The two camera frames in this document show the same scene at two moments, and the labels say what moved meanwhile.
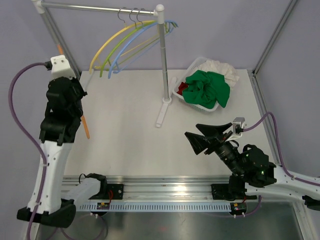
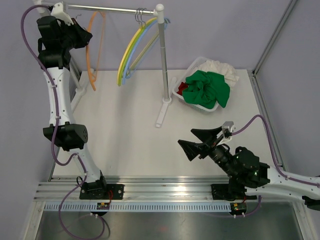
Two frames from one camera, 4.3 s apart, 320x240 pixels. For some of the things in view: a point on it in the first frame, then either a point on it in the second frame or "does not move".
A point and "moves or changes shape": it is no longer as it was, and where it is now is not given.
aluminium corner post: [290, 6] does not move
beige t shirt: [220, 68] does not move
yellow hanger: [112, 33] → [126, 50]
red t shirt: [183, 86] does not move
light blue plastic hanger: [130, 35] moves or changes shape
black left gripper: [83, 93] → [81, 34]
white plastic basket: [192, 67] does not move
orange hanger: [82, 119] → [99, 50]
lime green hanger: [112, 49] → [129, 50]
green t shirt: [206, 89] does not move
